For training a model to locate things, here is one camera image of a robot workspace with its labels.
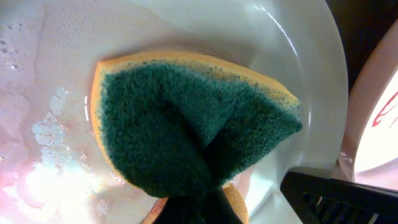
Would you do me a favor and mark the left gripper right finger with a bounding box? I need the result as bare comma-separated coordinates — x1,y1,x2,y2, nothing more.
280,172,397,224

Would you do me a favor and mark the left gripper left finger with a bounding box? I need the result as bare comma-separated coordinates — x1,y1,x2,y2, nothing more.
153,189,243,224

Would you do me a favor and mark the pink plate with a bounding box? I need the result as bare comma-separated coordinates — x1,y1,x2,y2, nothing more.
338,23,397,190

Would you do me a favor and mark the green yellow sponge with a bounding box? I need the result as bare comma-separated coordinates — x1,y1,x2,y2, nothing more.
90,51,303,223

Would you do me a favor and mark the light green plate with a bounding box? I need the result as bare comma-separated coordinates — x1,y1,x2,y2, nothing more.
1,0,348,223

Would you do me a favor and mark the large brown serving tray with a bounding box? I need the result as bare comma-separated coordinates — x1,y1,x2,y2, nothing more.
326,0,397,89

